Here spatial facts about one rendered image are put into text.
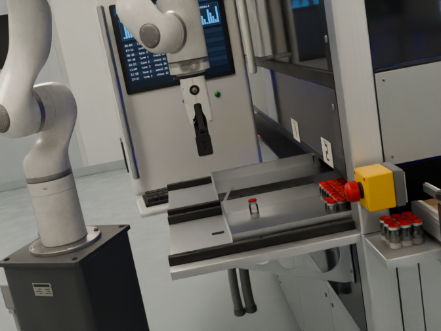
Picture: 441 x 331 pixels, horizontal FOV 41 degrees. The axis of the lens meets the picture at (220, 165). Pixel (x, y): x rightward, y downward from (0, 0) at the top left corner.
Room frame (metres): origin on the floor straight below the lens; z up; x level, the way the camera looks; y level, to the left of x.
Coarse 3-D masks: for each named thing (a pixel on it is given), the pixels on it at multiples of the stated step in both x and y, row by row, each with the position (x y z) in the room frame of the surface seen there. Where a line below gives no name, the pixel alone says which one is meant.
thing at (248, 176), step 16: (272, 160) 1.80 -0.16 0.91; (288, 160) 1.80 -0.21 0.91; (304, 160) 1.80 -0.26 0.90; (224, 176) 1.79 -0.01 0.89; (240, 176) 1.79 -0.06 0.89; (256, 176) 1.77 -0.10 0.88; (272, 176) 1.73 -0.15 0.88; (288, 176) 1.70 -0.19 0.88; (304, 176) 1.54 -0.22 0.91; (320, 176) 1.54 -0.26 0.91; (336, 176) 1.55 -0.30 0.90; (224, 192) 1.53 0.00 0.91; (240, 192) 1.53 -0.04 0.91
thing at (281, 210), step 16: (272, 192) 1.45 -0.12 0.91; (288, 192) 1.46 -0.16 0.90; (304, 192) 1.46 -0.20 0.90; (224, 208) 1.45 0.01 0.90; (240, 208) 1.45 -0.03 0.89; (272, 208) 1.42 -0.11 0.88; (288, 208) 1.40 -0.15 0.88; (304, 208) 1.37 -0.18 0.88; (320, 208) 1.35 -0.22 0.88; (240, 224) 1.34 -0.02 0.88; (256, 224) 1.32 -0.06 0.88; (272, 224) 1.30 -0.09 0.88; (288, 224) 1.20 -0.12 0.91; (304, 224) 1.20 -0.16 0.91; (320, 224) 1.20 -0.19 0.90; (240, 240) 1.19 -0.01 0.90
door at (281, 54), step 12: (264, 0) 1.91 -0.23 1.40; (276, 0) 1.72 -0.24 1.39; (264, 12) 1.94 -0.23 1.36; (276, 12) 1.75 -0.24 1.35; (264, 24) 1.98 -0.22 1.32; (276, 24) 1.77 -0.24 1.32; (264, 36) 2.02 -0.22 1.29; (276, 36) 1.80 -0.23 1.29; (264, 48) 2.05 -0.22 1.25; (276, 48) 1.83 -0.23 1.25; (288, 48) 1.65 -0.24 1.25; (288, 60) 1.68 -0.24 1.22
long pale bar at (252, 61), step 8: (240, 0) 1.91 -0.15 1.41; (240, 8) 1.91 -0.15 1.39; (240, 16) 1.92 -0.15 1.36; (248, 24) 1.91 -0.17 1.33; (248, 32) 1.91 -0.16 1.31; (248, 40) 1.91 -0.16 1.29; (248, 48) 1.91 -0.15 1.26; (248, 56) 1.91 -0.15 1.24; (264, 56) 1.92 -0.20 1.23; (272, 56) 1.91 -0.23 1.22; (248, 64) 1.92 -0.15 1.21
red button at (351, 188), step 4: (348, 184) 1.08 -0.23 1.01; (352, 184) 1.07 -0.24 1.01; (356, 184) 1.07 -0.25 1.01; (348, 188) 1.07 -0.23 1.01; (352, 188) 1.07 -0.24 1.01; (356, 188) 1.06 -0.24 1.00; (348, 192) 1.07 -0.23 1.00; (352, 192) 1.06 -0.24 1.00; (356, 192) 1.06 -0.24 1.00; (348, 196) 1.07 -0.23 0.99; (352, 196) 1.06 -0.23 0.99; (356, 196) 1.06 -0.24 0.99; (348, 200) 1.08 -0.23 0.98; (352, 200) 1.07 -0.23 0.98; (356, 200) 1.07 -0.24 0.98
